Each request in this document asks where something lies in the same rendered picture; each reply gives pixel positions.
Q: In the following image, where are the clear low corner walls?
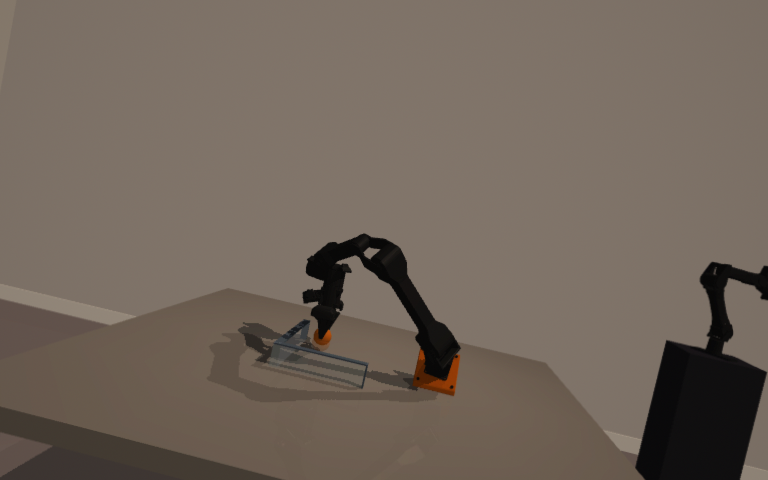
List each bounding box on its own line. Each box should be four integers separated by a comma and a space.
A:
269, 322, 366, 388

